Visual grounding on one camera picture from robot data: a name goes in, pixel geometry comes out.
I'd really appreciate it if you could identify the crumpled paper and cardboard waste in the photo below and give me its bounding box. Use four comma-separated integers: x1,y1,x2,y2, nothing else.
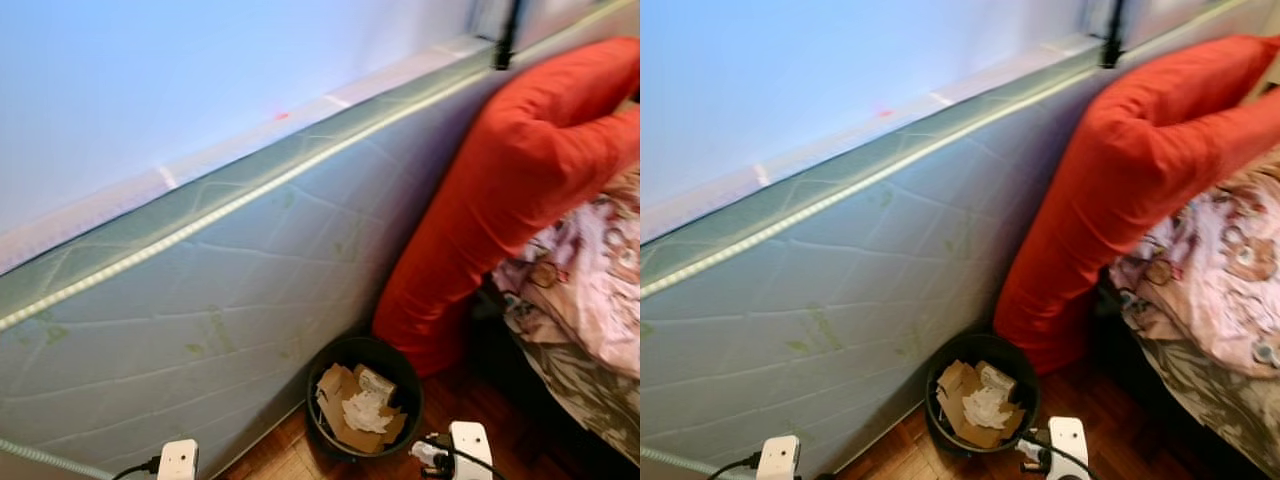
316,362,409,456
936,360,1026,449

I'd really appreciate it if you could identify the black round waste bin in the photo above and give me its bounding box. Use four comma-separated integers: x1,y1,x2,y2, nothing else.
924,333,1041,459
305,336,424,461

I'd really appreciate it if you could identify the beige floral bed sheet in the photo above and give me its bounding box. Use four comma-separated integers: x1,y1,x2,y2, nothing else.
510,320,641,466
1135,335,1280,479

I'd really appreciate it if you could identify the pink cartoon print duvet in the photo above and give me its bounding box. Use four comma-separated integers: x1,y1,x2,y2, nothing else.
490,165,641,381
1108,150,1280,379

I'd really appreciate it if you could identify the red fabric cushion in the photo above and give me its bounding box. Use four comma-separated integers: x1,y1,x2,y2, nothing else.
372,37,641,379
993,35,1280,376

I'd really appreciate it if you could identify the grey quilted mattress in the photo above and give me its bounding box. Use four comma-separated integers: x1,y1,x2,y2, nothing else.
640,0,1251,480
0,0,639,480

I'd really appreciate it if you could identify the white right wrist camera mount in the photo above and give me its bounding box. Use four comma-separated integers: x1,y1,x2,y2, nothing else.
1047,417,1091,480
449,421,494,480

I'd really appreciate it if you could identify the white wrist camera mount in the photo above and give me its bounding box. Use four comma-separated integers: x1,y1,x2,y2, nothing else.
1047,417,1091,480
757,435,801,480
157,439,199,480
449,421,494,480

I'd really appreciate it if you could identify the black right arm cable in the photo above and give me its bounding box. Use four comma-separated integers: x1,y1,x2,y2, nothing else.
1022,434,1103,480
428,438,507,480

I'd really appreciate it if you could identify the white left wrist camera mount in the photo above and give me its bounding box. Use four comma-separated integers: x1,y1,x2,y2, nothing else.
157,439,199,480
757,435,801,480

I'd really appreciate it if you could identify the black wall cable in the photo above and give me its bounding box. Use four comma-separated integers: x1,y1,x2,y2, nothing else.
492,0,526,71
1098,0,1129,69

